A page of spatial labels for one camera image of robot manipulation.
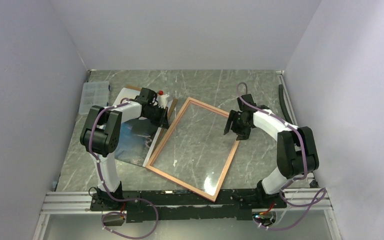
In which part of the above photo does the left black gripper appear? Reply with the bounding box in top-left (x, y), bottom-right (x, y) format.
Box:
top-left (145, 105), bottom-right (171, 130)

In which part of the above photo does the landscape photo print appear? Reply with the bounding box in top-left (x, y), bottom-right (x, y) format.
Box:
top-left (114, 107), bottom-right (175, 167)

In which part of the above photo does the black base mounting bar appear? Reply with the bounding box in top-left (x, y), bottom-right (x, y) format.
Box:
top-left (90, 188), bottom-right (287, 223)

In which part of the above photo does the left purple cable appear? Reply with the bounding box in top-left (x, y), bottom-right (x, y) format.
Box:
top-left (88, 97), bottom-right (160, 240)

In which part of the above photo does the purple cable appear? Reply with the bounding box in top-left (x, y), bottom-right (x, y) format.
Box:
top-left (88, 97), bottom-right (160, 240)
top-left (236, 82), bottom-right (327, 232)

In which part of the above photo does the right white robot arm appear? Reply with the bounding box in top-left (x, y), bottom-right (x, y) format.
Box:
top-left (223, 94), bottom-right (319, 208)

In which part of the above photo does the aluminium rail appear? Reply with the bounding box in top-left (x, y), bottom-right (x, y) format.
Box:
top-left (40, 188), bottom-right (333, 215)

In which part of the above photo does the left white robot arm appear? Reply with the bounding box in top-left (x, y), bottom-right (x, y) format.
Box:
top-left (79, 87), bottom-right (173, 210)

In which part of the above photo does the black rubber hose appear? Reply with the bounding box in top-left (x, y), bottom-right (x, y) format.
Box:
top-left (278, 83), bottom-right (294, 125)

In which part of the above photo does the wooden picture frame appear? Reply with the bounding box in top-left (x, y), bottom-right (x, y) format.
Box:
top-left (144, 96), bottom-right (241, 203)

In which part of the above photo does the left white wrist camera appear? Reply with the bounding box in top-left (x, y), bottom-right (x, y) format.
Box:
top-left (156, 90), bottom-right (171, 108)

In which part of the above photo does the clear plastic organizer box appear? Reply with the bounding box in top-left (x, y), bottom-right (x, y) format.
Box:
top-left (78, 81), bottom-right (111, 115)

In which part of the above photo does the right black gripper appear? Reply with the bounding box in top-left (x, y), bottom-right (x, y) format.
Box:
top-left (223, 110), bottom-right (250, 141)

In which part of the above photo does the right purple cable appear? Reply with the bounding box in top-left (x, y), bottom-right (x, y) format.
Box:
top-left (236, 82), bottom-right (327, 232)

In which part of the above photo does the clear acrylic sheet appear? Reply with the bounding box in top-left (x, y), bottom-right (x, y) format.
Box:
top-left (150, 100), bottom-right (238, 198)

